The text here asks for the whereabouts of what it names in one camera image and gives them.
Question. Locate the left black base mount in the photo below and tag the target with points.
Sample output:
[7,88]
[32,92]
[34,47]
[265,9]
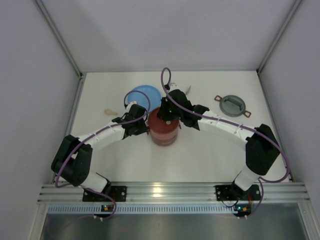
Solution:
[117,193]

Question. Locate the aluminium front rail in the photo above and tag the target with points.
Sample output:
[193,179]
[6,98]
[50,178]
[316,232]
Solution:
[176,192]

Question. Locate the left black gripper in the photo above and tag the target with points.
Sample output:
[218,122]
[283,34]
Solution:
[141,124]

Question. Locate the grey lid with handle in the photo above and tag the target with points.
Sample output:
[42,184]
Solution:
[232,106]

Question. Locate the red lid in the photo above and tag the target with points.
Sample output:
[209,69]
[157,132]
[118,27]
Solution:
[153,117]

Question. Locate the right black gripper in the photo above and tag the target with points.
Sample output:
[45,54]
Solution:
[167,114]

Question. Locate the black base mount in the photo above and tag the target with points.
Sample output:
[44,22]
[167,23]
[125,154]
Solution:
[117,193]
[231,192]

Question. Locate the blue plate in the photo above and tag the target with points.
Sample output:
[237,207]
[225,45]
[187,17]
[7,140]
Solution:
[146,96]

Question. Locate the perforated cable duct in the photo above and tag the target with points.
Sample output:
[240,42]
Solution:
[94,208]

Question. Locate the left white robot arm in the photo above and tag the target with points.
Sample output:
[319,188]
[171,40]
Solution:
[72,161]

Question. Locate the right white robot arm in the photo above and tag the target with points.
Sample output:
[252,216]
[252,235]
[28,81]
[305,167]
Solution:
[258,143]

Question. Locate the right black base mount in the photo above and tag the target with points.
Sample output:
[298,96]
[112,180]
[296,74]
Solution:
[231,192]

